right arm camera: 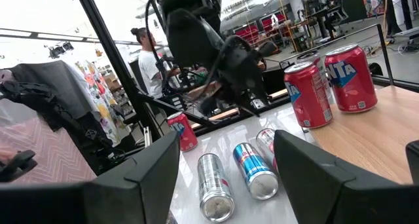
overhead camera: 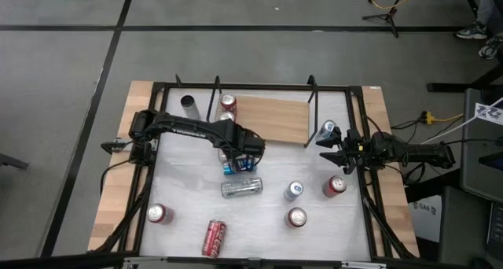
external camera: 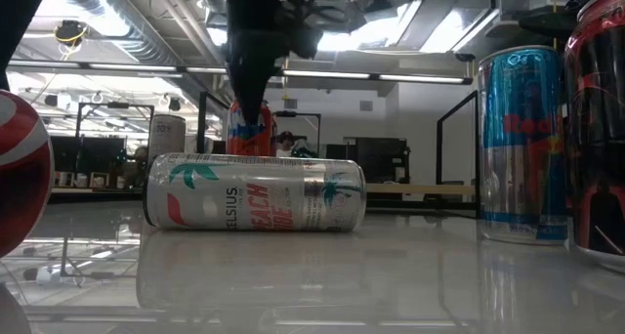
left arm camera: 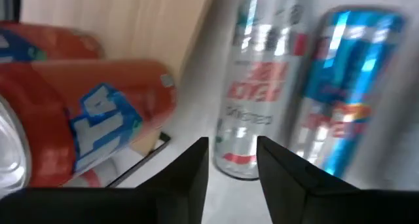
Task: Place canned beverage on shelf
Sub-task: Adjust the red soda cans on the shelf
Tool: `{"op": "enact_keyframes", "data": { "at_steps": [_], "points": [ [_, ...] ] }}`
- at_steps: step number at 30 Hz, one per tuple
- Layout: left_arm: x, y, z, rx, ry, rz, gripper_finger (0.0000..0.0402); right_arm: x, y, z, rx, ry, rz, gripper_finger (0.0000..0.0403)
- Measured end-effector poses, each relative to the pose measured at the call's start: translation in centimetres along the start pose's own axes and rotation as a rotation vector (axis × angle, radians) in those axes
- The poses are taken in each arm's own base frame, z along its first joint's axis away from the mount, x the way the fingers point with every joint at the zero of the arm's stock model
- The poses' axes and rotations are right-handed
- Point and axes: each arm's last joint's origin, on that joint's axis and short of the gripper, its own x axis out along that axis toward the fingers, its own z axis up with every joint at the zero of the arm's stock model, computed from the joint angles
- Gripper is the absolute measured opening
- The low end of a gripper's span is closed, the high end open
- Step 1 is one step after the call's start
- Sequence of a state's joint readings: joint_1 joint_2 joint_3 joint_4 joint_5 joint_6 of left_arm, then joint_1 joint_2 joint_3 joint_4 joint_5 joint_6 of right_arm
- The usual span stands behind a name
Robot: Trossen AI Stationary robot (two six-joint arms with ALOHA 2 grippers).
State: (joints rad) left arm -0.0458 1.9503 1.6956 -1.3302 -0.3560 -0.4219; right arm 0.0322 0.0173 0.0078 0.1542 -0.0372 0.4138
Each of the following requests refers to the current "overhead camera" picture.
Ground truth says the yellow extension cord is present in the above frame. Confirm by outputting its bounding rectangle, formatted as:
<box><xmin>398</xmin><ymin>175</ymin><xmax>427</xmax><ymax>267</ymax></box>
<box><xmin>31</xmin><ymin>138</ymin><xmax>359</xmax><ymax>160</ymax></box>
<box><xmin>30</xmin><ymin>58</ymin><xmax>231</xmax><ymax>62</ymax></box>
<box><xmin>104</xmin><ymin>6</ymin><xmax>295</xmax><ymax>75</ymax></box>
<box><xmin>420</xmin><ymin>110</ymin><xmax>465</xmax><ymax>125</ymax></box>

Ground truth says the white labelled box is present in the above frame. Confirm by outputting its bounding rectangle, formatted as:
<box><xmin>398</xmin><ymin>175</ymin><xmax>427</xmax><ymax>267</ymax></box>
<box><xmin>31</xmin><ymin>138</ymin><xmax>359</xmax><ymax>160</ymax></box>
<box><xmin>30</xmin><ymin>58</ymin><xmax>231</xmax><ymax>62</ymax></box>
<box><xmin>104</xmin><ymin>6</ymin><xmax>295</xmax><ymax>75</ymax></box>
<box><xmin>408</xmin><ymin>200</ymin><xmax>443</xmax><ymax>243</ymax></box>

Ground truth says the person's shoe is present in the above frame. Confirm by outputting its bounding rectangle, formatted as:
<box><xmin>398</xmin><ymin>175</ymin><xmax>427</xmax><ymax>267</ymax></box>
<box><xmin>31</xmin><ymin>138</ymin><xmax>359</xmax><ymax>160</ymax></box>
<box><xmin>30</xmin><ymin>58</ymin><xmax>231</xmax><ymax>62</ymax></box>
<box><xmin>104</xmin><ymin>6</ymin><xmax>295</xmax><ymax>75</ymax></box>
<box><xmin>477</xmin><ymin>35</ymin><xmax>503</xmax><ymax>61</ymax></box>
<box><xmin>454</xmin><ymin>20</ymin><xmax>489</xmax><ymax>40</ymax></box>

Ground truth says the person's leg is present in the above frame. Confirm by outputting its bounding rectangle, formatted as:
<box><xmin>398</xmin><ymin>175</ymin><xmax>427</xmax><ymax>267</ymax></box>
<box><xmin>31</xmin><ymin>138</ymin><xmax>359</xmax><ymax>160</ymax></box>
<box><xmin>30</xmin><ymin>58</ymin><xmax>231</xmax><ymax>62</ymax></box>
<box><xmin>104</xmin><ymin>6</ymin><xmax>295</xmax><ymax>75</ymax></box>
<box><xmin>475</xmin><ymin>0</ymin><xmax>503</xmax><ymax>26</ymax></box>

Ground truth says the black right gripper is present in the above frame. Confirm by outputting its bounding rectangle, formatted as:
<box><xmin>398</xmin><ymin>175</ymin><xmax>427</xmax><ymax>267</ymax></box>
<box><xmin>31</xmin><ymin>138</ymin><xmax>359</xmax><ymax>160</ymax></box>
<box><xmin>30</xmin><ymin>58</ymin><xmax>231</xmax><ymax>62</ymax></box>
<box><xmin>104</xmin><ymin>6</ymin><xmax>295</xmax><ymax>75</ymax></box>
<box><xmin>315</xmin><ymin>127</ymin><xmax>373</xmax><ymax>175</ymax></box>

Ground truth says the red Fanta can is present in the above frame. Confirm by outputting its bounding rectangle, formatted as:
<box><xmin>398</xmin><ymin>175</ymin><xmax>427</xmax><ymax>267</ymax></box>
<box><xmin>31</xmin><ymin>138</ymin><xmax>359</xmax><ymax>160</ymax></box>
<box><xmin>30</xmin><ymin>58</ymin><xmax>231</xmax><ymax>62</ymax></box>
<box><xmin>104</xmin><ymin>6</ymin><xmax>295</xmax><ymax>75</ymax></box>
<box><xmin>147</xmin><ymin>203</ymin><xmax>174</xmax><ymax>226</ymax></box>

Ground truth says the black tripod stand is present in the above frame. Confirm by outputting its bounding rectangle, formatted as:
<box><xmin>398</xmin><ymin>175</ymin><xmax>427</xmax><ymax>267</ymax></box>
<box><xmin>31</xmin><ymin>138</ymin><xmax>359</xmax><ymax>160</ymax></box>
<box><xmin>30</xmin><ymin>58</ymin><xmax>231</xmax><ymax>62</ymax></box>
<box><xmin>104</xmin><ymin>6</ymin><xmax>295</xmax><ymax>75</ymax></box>
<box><xmin>362</xmin><ymin>0</ymin><xmax>412</xmax><ymax>39</ymax></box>

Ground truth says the white cable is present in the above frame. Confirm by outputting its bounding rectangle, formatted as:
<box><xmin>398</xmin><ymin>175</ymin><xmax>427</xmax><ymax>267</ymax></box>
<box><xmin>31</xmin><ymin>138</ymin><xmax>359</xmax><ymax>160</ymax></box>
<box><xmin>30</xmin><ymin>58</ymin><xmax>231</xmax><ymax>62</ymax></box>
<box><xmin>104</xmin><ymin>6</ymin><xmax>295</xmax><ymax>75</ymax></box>
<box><xmin>422</xmin><ymin>98</ymin><xmax>503</xmax><ymax>145</ymax></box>

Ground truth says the grey cabinet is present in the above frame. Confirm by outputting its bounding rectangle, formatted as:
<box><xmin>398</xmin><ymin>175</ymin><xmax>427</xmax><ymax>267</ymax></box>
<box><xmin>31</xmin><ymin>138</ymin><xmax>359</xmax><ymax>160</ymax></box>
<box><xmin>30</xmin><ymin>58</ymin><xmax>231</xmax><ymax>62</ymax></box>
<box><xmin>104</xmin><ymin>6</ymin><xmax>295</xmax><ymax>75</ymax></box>
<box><xmin>438</xmin><ymin>186</ymin><xmax>492</xmax><ymax>264</ymax></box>

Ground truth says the black desk leg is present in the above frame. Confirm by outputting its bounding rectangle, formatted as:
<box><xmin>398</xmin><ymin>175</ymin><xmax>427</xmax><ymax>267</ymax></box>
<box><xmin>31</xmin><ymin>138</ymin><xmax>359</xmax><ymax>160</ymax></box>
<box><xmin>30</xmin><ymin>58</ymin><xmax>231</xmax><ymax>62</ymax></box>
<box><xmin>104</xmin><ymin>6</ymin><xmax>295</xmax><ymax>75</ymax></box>
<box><xmin>426</xmin><ymin>62</ymin><xmax>503</xmax><ymax>94</ymax></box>

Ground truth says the wooden shelf with black legs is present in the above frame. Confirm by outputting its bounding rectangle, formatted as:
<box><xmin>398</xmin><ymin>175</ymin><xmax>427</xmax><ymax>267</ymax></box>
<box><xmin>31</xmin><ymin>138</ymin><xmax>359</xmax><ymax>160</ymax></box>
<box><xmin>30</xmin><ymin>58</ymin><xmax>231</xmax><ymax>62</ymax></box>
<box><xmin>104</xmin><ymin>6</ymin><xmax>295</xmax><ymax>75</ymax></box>
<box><xmin>206</xmin><ymin>74</ymin><xmax>319</xmax><ymax>149</ymax></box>

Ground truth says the black metal table frame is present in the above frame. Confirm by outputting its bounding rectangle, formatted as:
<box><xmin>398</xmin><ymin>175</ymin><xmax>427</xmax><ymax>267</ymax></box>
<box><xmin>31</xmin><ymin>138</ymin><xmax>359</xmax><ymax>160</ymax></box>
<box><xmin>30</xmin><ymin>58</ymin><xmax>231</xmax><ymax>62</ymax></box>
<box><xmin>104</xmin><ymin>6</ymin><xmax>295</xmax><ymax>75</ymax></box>
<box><xmin>94</xmin><ymin>75</ymin><xmax>420</xmax><ymax>264</ymax></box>

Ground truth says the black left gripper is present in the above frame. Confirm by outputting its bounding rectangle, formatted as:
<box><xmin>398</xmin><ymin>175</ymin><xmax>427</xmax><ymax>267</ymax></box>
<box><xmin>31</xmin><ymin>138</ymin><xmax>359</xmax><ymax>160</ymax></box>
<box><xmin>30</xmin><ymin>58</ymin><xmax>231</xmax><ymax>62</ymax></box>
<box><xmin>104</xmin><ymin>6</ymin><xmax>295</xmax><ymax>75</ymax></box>
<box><xmin>231</xmin><ymin>127</ymin><xmax>266</xmax><ymax>172</ymax></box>

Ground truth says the red Coca-Cola can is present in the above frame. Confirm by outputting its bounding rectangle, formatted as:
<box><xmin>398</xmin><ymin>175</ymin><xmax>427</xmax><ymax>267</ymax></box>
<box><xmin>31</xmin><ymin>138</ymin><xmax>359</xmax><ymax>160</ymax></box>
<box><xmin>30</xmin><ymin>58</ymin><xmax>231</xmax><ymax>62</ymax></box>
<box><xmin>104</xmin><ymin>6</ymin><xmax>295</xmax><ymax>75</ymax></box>
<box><xmin>200</xmin><ymin>219</ymin><xmax>227</xmax><ymax>259</ymax></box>

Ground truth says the red soda can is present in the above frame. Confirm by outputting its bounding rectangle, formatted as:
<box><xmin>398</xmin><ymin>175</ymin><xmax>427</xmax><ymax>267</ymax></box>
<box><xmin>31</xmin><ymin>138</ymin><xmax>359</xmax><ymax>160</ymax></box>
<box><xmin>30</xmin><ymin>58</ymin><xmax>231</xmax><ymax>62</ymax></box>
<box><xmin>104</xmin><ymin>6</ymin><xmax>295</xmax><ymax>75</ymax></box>
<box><xmin>284</xmin><ymin>207</ymin><xmax>308</xmax><ymax>229</ymax></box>
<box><xmin>218</xmin><ymin>93</ymin><xmax>238</xmax><ymax>113</ymax></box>
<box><xmin>321</xmin><ymin>175</ymin><xmax>348</xmax><ymax>199</ymax></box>

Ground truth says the black keyboard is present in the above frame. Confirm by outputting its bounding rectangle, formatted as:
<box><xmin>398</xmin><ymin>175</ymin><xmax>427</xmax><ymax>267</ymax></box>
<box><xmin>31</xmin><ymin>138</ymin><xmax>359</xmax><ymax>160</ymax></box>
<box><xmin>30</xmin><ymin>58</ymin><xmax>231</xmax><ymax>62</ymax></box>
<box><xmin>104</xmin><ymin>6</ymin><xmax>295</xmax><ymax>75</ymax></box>
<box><xmin>486</xmin><ymin>201</ymin><xmax>503</xmax><ymax>256</ymax></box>

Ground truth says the blue slim can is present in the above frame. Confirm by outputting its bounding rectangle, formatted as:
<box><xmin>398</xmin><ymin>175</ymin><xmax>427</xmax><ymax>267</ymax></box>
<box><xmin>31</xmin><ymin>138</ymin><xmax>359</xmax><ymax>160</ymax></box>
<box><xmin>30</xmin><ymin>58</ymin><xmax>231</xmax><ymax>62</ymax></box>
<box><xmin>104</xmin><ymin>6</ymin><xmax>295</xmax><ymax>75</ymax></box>
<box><xmin>222</xmin><ymin>158</ymin><xmax>257</xmax><ymax>176</ymax></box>

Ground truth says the white Celsius peach can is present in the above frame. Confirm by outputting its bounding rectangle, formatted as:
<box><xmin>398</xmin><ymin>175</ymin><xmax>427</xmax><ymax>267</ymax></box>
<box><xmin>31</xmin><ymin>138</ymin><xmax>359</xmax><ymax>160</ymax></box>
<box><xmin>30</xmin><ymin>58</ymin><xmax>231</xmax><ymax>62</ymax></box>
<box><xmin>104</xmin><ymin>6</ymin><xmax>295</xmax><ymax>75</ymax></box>
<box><xmin>220</xmin><ymin>177</ymin><xmax>263</xmax><ymax>200</ymax></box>

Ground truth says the black stand foot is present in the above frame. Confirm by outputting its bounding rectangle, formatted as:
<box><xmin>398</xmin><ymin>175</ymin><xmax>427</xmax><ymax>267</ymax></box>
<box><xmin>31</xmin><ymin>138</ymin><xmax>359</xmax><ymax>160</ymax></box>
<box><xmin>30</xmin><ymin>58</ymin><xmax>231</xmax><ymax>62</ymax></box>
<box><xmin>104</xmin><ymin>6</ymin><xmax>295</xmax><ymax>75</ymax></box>
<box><xmin>0</xmin><ymin>153</ymin><xmax>31</xmax><ymax>171</ymax></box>

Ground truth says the white printed paper label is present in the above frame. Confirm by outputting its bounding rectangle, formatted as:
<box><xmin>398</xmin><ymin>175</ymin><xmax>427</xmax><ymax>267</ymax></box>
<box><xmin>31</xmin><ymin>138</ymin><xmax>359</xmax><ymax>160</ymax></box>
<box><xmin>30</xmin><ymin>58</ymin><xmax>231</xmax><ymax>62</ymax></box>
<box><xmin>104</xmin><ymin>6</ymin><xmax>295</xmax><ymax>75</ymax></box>
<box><xmin>474</xmin><ymin>101</ymin><xmax>503</xmax><ymax>127</ymax></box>

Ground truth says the blue silver Red Bull can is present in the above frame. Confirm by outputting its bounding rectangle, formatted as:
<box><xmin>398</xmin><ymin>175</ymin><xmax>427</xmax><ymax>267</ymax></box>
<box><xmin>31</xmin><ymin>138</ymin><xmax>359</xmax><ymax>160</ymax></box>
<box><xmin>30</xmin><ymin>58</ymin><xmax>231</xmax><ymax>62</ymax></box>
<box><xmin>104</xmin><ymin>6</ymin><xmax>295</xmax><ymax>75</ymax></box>
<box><xmin>314</xmin><ymin>119</ymin><xmax>338</xmax><ymax>142</ymax></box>
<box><xmin>283</xmin><ymin>180</ymin><xmax>305</xmax><ymax>202</ymax></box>

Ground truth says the tall grey slim can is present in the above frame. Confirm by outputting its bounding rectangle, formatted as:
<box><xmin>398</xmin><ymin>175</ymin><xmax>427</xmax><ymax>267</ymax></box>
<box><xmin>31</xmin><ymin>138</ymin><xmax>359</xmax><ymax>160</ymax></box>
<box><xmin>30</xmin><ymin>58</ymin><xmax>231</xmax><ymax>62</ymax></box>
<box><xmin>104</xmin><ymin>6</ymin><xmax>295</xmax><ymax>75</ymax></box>
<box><xmin>180</xmin><ymin>94</ymin><xmax>202</xmax><ymax>121</ymax></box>

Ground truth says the black table cable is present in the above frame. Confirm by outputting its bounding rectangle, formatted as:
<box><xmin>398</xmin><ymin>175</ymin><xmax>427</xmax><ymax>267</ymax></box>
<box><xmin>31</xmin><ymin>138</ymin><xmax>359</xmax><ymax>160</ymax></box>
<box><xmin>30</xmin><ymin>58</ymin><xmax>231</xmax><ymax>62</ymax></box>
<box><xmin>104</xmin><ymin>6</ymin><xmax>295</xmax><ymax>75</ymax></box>
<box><xmin>99</xmin><ymin>158</ymin><xmax>133</xmax><ymax>197</ymax></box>
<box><xmin>388</xmin><ymin>158</ymin><xmax>430</xmax><ymax>184</ymax></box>

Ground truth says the grey cart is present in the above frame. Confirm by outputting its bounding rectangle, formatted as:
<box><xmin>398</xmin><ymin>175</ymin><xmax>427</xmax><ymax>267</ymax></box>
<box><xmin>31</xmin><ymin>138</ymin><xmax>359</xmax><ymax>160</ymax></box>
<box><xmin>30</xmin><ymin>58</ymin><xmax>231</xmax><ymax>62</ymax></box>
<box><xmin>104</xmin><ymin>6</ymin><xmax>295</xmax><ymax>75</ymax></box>
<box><xmin>459</xmin><ymin>87</ymin><xmax>503</xmax><ymax>204</ymax></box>

